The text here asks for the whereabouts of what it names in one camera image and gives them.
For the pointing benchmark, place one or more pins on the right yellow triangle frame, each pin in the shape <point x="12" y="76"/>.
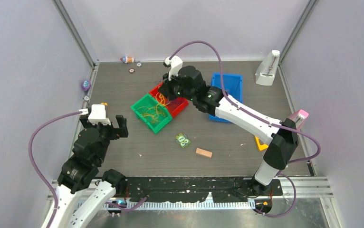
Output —
<point x="260" y="145"/>

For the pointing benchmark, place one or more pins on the green plastic bin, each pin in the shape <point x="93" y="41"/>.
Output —
<point x="151" y="113"/>

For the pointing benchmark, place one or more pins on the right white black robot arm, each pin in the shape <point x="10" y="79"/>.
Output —
<point x="280" y="136"/>

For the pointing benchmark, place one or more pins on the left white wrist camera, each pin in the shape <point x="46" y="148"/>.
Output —
<point x="97" y="114"/>

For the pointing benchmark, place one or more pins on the red plastic bin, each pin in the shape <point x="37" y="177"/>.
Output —
<point x="174" y="107"/>

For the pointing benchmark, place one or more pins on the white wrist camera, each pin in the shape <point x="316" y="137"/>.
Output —
<point x="174" y="64"/>
<point x="97" y="114"/>

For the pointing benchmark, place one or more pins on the white metronome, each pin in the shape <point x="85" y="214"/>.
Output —
<point x="265" y="73"/>

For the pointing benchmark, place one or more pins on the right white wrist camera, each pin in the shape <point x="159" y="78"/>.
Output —
<point x="174" y="64"/>

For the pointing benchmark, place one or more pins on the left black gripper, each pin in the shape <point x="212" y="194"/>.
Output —
<point x="122" y="131"/>

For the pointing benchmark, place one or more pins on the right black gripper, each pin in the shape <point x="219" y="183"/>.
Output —
<point x="166" y="89"/>

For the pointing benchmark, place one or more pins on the purple round toy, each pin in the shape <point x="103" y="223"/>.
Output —
<point x="86" y="85"/>

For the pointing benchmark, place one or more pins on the green frog toy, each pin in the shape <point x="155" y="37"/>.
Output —
<point x="182" y="140"/>

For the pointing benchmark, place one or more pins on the blue plastic bin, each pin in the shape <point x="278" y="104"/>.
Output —
<point x="233" y="84"/>

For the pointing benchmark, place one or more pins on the pink metronome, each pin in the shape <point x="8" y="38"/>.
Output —
<point x="299" y="117"/>

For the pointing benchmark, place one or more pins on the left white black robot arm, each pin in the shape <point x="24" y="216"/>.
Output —
<point x="77" y="173"/>

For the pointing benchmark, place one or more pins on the orange wooden block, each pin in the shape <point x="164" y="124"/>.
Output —
<point x="203" y="152"/>

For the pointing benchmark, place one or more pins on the small figurine toy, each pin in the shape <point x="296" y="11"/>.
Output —
<point x="127" y="59"/>

